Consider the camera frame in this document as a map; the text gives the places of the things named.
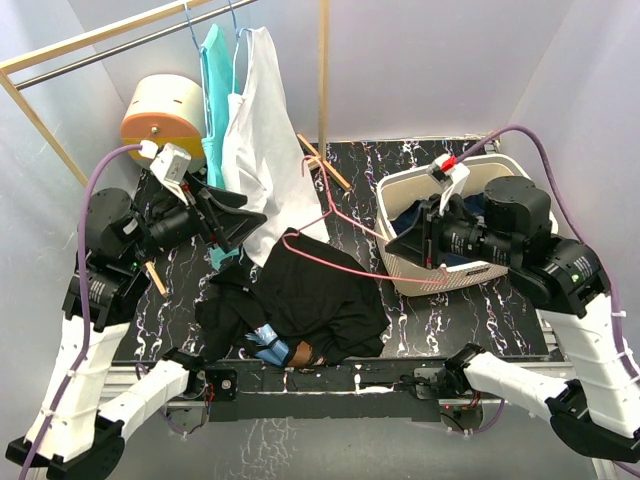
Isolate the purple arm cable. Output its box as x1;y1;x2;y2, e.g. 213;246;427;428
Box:
17;144;147;480
449;124;640;476

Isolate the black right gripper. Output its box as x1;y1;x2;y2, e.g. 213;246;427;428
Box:
384;192;515;269

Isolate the teal t shirt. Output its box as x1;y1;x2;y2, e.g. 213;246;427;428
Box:
198;22;241;273

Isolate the cream plastic laundry basket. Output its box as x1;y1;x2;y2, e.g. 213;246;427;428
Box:
375;154;527;297

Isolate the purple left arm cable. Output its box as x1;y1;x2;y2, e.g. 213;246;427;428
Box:
17;144;147;480

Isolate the cream round drawer cabinet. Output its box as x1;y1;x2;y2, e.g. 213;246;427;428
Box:
120;74;206;173

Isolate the blue hanger under teal shirt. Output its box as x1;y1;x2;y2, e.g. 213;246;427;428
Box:
183;0;203;67

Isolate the blue hanger under white shirt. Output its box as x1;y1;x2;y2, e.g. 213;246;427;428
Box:
228;1;250;94

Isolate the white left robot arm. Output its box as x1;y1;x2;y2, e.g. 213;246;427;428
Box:
5;179;267;479

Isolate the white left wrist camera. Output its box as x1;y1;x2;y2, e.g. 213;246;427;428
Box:
140;140;191;205

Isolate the aluminium base frame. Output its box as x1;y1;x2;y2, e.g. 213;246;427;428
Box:
37;359;619;480

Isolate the wooden clothes rack frame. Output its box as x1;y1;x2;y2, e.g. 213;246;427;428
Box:
0;0;353;299

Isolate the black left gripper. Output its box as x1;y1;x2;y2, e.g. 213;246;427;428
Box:
123;170;265;267

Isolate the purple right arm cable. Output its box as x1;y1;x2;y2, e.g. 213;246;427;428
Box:
449;124;640;476

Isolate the metal clothes rail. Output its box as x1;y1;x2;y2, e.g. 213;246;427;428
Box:
16;0;256;91

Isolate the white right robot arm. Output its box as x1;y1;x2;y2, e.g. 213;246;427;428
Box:
386;176;639;463

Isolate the pink wire hanger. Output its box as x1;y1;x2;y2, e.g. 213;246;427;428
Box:
281;154;451;287

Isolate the white t shirt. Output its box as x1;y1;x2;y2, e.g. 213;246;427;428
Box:
221;27;329;266

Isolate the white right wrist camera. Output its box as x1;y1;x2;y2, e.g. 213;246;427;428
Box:
427;154;470;215

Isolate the navy blue garment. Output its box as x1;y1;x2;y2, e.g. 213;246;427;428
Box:
391;193;484;267

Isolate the black t shirt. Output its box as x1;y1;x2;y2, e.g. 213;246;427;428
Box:
195;234;389;368

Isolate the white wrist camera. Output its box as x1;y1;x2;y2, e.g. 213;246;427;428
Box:
427;154;470;215
140;140;191;205

